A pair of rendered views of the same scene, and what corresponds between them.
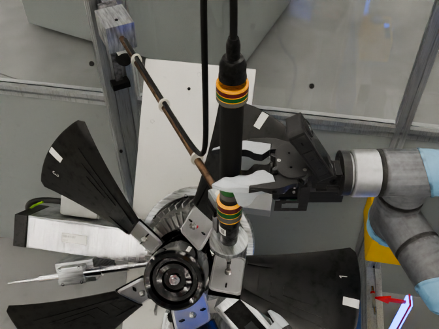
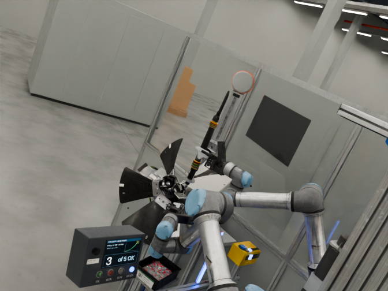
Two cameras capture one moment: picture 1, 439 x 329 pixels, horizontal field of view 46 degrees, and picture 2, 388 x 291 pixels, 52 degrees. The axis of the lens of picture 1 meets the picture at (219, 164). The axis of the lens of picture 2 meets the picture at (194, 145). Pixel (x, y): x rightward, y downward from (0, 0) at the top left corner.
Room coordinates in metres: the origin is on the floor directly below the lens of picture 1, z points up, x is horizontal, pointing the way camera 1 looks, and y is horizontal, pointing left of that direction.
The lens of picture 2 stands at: (-1.28, -1.12, 2.04)
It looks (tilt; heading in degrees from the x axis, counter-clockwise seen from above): 14 degrees down; 33
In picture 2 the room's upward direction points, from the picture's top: 23 degrees clockwise
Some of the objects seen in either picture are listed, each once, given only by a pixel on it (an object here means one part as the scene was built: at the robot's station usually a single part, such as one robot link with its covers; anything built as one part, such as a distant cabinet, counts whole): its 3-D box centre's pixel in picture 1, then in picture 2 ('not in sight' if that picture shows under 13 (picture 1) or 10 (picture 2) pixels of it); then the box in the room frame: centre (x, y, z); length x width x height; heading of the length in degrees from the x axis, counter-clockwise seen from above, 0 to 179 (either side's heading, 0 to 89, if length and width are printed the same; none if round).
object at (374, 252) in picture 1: (387, 228); (243, 254); (0.77, -0.42, 1.02); 0.16 x 0.10 x 0.11; 171
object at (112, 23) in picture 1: (115, 27); (213, 146); (1.11, 0.25, 1.39); 0.10 x 0.07 x 0.08; 26
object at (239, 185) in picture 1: (243, 192); (200, 153); (0.51, -0.04, 1.48); 0.09 x 0.03 x 0.06; 107
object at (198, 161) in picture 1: (163, 105); not in sight; (0.82, 0.12, 1.39); 0.54 x 0.01 x 0.01; 26
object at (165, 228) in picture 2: not in sight; (165, 228); (0.18, -0.23, 1.17); 0.11 x 0.08 x 0.09; 27
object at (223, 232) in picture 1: (230, 166); (202, 148); (0.54, -0.02, 1.50); 0.04 x 0.04 x 0.46
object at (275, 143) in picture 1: (271, 152); not in sight; (0.57, -0.08, 1.50); 0.09 x 0.05 x 0.02; 74
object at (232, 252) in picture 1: (226, 222); (192, 172); (0.55, -0.01, 1.34); 0.09 x 0.07 x 0.10; 26
